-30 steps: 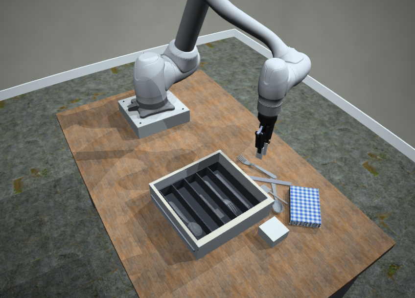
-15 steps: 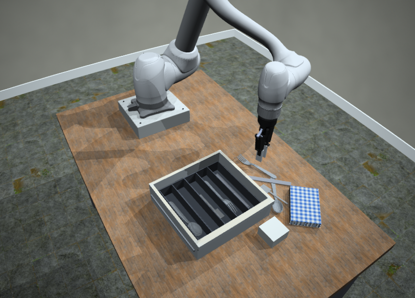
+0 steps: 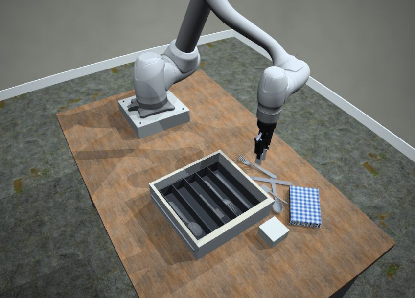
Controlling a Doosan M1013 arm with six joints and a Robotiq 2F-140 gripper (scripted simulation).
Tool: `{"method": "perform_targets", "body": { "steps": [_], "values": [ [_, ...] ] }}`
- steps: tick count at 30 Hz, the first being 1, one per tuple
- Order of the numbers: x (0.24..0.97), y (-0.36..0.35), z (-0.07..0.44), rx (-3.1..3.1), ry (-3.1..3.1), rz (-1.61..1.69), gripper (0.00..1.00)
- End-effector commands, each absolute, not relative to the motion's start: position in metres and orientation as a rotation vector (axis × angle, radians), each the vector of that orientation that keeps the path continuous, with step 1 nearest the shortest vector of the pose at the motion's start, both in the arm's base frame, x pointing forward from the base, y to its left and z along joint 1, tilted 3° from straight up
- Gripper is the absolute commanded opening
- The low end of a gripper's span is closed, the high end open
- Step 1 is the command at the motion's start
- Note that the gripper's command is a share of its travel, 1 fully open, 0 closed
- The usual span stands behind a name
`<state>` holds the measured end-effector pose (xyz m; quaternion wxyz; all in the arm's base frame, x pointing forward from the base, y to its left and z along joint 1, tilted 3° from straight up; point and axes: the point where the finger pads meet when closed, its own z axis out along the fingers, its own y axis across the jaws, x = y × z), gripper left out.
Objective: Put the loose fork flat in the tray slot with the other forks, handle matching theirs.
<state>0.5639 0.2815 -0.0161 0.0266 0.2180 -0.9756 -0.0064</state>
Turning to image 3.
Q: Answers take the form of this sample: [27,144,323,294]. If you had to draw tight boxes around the blue checked towel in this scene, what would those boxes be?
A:
[289,186,322,228]

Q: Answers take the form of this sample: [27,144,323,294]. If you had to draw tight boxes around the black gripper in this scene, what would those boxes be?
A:
[254,119,277,165]

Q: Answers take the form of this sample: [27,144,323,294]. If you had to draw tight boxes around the grey spoon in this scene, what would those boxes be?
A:
[169,201,203,236]
[271,183,283,213]

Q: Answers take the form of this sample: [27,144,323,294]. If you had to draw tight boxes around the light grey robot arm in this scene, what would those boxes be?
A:
[127,0,310,124]

